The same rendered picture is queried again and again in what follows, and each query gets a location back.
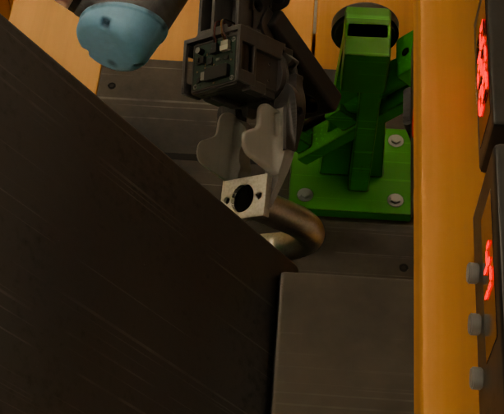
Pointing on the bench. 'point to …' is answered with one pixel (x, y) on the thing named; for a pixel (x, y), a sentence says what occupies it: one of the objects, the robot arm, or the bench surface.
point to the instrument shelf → (444, 204)
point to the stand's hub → (360, 6)
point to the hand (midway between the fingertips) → (257, 198)
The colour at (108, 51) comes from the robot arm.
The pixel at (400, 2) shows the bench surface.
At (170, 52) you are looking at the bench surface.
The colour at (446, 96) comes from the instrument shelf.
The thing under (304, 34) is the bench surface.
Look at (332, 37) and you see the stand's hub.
